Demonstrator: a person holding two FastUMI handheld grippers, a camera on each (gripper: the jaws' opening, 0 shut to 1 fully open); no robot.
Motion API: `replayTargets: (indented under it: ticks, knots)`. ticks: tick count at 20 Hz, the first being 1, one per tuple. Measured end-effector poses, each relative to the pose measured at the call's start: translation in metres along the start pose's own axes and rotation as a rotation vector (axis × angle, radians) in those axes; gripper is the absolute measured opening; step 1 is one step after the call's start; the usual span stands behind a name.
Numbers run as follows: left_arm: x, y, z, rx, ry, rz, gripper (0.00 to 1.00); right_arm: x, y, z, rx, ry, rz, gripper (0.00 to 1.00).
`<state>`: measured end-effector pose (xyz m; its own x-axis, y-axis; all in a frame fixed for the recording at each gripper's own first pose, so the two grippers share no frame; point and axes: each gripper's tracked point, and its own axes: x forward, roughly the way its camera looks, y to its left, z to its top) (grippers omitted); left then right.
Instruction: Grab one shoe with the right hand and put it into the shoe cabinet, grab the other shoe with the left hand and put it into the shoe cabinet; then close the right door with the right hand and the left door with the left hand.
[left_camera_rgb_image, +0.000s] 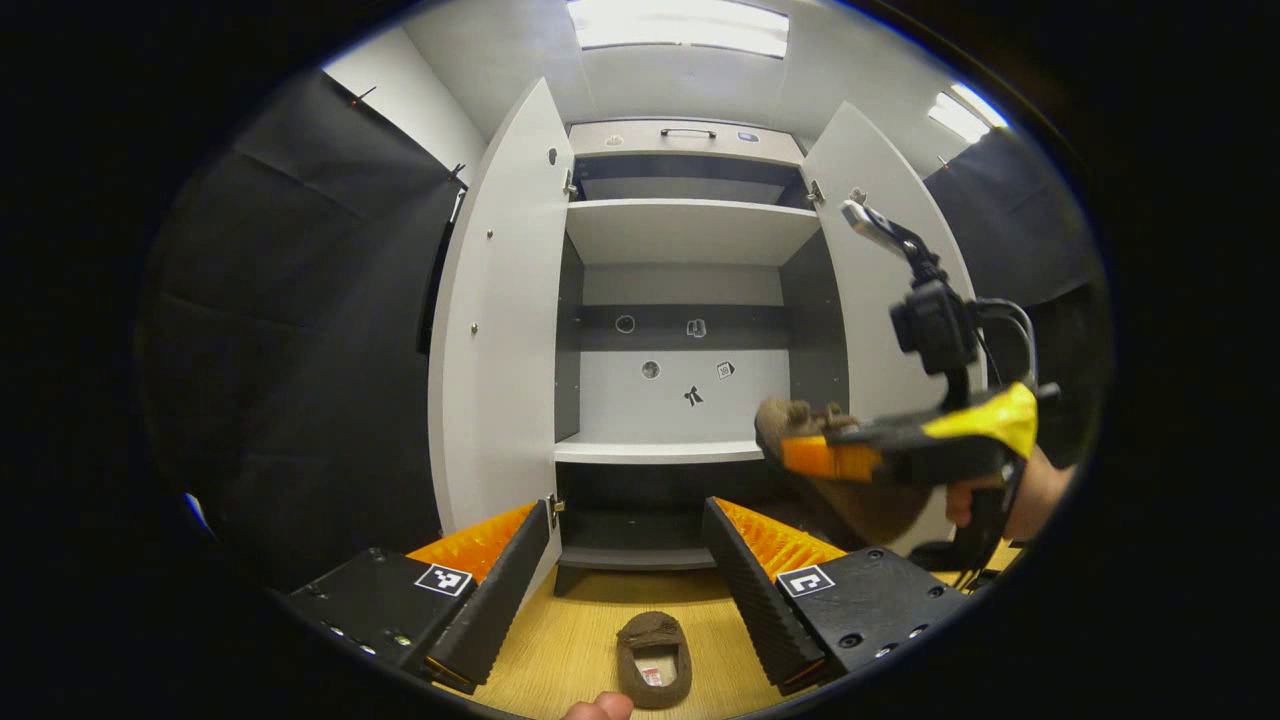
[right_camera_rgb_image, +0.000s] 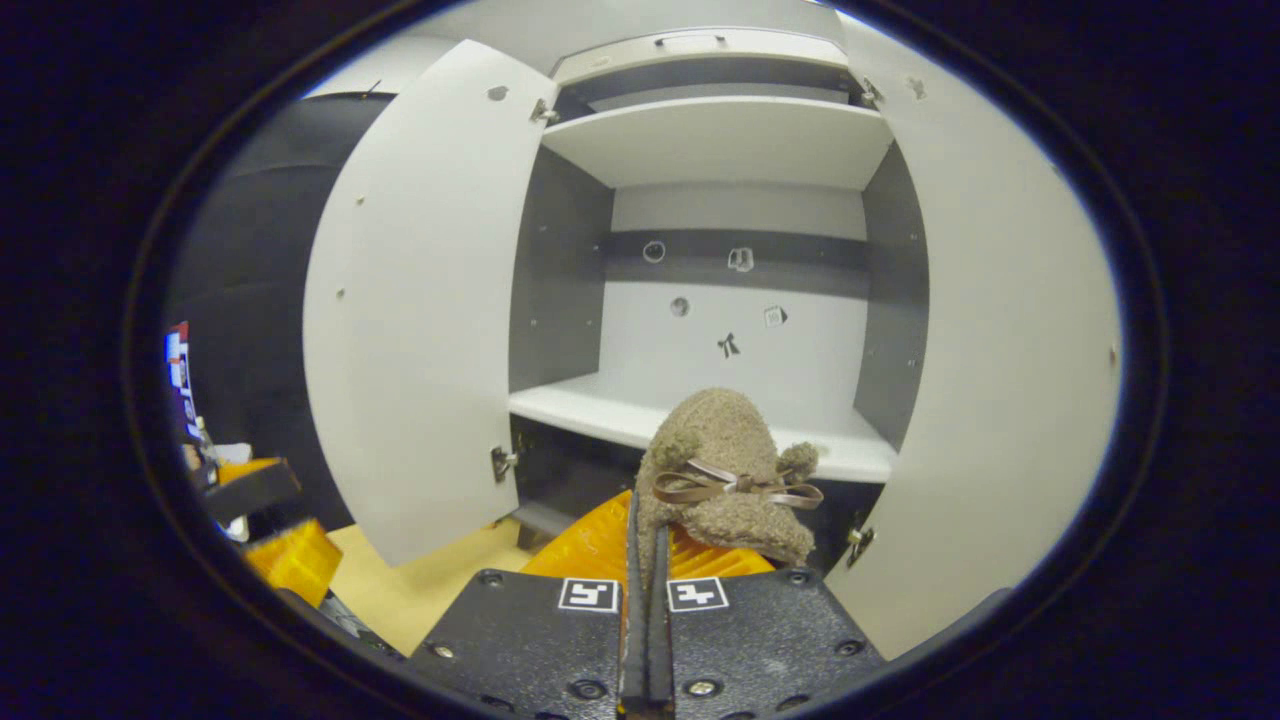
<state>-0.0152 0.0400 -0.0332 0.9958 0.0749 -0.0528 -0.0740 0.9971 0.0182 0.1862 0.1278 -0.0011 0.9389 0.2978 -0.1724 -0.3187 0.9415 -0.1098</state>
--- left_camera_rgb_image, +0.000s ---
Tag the white shoe cabinet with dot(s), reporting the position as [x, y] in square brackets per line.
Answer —
[690, 235]

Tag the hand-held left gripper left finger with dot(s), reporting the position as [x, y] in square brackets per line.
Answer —
[485, 610]

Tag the small ceiling light panel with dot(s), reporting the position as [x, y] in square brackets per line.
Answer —
[965, 112]

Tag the large ceiling light panel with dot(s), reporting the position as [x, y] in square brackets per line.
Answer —
[680, 25]

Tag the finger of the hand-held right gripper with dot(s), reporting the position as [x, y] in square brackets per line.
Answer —
[825, 458]

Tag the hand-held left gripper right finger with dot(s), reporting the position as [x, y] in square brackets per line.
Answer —
[765, 610]

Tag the white cabinet drawer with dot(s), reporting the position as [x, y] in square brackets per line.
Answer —
[640, 140]

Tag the brown suede shoe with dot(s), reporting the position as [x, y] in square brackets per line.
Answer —
[870, 510]
[655, 640]

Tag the white shoe cabinet door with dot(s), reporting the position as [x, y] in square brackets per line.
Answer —
[880, 300]
[500, 330]

